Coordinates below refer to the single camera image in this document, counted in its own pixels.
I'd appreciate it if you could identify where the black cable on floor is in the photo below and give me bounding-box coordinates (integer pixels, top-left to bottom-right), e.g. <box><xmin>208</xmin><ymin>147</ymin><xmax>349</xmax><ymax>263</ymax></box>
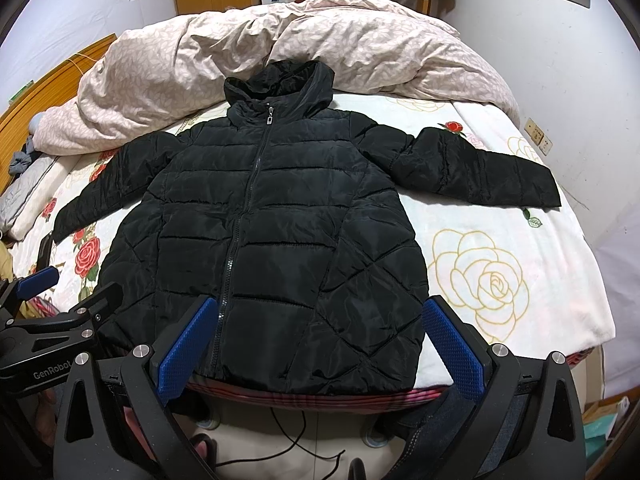
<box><xmin>214</xmin><ymin>406</ymin><xmax>347</xmax><ymax>480</ymax></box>

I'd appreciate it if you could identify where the pink crumpled duvet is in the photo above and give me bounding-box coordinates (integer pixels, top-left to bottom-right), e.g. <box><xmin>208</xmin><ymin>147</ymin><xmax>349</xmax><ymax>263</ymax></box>
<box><xmin>34</xmin><ymin>0</ymin><xmax>520</xmax><ymax>156</ymax></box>

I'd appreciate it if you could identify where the wall power socket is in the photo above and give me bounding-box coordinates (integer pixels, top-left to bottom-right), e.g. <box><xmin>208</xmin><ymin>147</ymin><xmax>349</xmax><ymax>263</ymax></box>
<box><xmin>524</xmin><ymin>118</ymin><xmax>553</xmax><ymax>156</ymax></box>

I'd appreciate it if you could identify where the grey white pillow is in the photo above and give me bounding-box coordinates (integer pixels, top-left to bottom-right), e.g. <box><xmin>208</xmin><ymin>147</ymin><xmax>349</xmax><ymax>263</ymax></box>
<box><xmin>1</xmin><ymin>155</ymin><xmax>80</xmax><ymax>240</ymax></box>

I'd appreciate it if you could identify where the black puffer jacket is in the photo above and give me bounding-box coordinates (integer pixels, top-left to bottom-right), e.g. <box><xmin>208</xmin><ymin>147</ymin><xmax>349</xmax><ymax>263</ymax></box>
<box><xmin>52</xmin><ymin>61</ymin><xmax>561</xmax><ymax>396</ymax></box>

